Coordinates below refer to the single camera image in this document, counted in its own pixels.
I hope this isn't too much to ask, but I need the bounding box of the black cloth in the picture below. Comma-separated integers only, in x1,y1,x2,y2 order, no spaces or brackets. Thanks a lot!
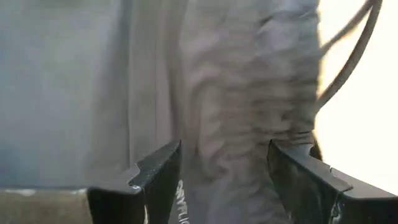
83,0,323,224

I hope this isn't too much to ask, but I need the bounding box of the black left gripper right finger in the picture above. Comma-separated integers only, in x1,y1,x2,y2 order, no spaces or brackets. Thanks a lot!
269,139,398,224

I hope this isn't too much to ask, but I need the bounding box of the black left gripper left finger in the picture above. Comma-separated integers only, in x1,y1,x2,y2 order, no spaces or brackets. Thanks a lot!
86,139,183,224

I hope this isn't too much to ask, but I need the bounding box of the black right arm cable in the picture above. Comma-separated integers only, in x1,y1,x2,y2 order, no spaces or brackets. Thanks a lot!
316,0,384,108

